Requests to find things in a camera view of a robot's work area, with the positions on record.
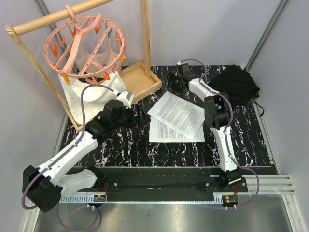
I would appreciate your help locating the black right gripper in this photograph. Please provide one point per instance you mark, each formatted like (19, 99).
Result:
(171, 78)

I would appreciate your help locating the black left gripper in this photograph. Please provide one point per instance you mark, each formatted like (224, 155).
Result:
(141, 121)

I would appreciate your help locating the printed paper sheet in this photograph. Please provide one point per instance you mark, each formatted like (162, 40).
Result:
(178, 114)
(161, 133)

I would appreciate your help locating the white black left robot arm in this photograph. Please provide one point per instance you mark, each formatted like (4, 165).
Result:
(48, 183)

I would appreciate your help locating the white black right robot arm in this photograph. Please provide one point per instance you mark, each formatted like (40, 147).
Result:
(218, 117)

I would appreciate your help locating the black marble pattern mat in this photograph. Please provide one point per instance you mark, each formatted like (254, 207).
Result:
(132, 148)

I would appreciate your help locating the white towel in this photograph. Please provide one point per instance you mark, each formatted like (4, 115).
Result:
(94, 98)

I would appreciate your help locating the sheer pink mesh garment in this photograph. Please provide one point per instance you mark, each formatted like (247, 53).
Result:
(99, 60)

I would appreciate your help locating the black cloth bundle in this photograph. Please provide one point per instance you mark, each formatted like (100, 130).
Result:
(237, 83)

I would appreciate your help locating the pink round clip hanger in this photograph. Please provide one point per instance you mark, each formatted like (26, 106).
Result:
(62, 47)

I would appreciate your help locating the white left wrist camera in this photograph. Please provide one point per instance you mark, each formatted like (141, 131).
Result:
(126, 97)

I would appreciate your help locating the aluminium rail frame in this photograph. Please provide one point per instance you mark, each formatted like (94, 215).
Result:
(269, 205)

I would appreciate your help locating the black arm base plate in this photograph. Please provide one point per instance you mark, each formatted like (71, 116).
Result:
(207, 179)

